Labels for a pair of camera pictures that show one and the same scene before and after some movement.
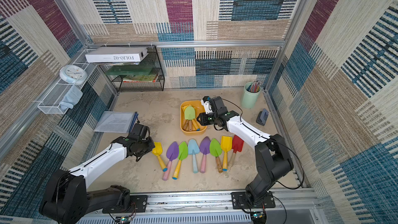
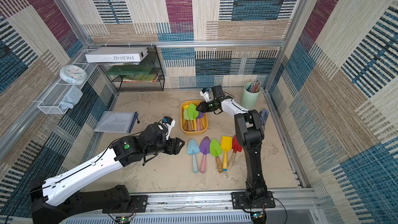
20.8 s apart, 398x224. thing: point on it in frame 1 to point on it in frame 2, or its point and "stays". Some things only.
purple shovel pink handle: (204, 147) stays
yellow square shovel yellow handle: (226, 145) stays
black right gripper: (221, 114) to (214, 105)
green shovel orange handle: (182, 153) to (193, 114)
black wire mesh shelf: (147, 75) stays
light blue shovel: (194, 149) stays
